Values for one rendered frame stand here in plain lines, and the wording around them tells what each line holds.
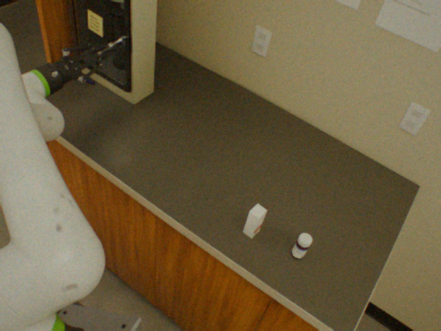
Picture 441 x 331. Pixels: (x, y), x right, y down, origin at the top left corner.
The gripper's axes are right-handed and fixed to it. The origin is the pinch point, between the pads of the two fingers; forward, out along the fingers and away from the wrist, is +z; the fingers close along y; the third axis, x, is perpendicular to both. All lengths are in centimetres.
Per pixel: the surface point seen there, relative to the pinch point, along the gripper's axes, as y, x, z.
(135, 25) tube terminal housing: 1.4, -14.3, 6.0
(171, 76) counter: -20.6, 10.8, 29.6
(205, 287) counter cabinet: -86, -10, -22
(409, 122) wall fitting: -70, -68, 48
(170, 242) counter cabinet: -66, -7, -22
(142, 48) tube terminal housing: -5.9, -7.0, 9.9
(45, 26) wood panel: 19.4, 20.1, -3.6
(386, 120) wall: -68, -60, 48
